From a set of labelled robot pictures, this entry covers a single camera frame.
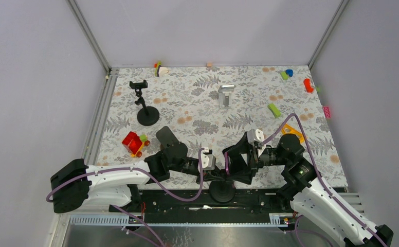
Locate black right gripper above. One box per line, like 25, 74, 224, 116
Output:
224, 131, 289, 184

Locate purple-edged smartphone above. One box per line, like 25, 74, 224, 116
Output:
224, 152, 230, 176

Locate black phone stand with phone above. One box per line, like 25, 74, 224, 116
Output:
209, 171, 236, 203

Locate black round-base phone stand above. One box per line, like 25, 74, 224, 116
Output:
129, 80, 160, 126

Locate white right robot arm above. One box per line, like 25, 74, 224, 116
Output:
223, 130, 393, 246

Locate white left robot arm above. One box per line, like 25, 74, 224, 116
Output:
46, 142, 220, 214

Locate silver metal phone stand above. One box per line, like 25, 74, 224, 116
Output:
218, 84, 235, 109

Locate green toy block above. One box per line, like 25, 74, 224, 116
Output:
267, 103, 281, 118

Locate floral patterned mat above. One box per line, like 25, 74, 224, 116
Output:
96, 65, 348, 187

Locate red toy car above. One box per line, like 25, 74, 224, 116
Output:
121, 131, 150, 157

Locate lime green block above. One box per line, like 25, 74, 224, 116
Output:
280, 71, 288, 80

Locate red curved block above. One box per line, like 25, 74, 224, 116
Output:
303, 78, 314, 93

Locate pink lego brick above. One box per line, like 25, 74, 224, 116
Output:
322, 106, 332, 119

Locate blue heart block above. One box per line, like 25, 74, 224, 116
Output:
285, 69, 294, 77

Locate stacked coloured blocks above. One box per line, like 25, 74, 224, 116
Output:
154, 60, 169, 77

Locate yellow triangular plastic frame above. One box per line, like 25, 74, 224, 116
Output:
281, 124, 305, 144

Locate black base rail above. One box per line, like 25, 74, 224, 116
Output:
109, 189, 299, 226

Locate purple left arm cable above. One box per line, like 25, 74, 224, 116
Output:
46, 148, 207, 247

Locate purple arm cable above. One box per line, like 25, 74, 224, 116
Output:
46, 148, 207, 247
261, 113, 388, 247

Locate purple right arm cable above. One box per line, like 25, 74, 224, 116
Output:
261, 113, 388, 247

